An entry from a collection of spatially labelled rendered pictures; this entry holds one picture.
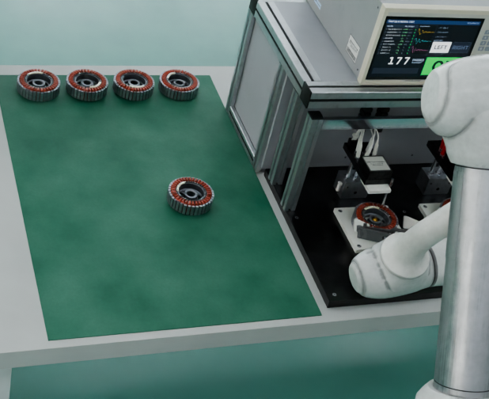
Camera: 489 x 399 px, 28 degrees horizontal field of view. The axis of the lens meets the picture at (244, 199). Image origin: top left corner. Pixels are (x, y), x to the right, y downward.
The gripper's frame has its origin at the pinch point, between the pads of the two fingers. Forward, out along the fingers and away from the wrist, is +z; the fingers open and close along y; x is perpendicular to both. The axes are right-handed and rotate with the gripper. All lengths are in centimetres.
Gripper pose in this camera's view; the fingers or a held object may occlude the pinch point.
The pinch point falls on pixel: (381, 223)
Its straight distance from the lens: 242.1
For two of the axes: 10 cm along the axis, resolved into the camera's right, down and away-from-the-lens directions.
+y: 9.4, -0.4, 3.5
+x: 0.3, -9.8, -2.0
